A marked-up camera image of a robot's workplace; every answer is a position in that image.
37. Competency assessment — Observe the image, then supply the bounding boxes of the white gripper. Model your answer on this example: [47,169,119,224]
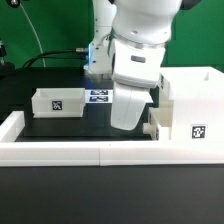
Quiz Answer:
[110,82,151,131]

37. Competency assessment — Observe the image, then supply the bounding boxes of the white drawer cabinet box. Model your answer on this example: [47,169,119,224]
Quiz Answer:
[159,67,224,142]

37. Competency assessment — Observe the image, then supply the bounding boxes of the white drawer tray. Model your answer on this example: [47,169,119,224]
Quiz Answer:
[142,107,172,141]
[31,88,85,118]

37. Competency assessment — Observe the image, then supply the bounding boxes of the white front drawer tray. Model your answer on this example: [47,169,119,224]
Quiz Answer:
[142,107,172,141]

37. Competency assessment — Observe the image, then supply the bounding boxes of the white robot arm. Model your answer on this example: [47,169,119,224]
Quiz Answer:
[84,0,202,131]

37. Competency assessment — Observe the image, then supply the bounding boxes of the white fiducial marker sheet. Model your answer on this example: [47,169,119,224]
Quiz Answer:
[84,88,155,104]

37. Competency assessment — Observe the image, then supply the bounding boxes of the black cable bundle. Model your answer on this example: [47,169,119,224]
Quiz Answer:
[21,47,90,69]

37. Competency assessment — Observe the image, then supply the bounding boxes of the grey thin cable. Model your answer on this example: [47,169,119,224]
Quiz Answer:
[19,4,47,68]

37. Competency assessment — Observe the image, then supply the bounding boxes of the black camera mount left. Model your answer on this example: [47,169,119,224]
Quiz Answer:
[0,38,15,78]

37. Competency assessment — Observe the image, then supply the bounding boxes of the white U-shaped frame wall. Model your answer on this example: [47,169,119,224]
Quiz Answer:
[0,111,224,167]

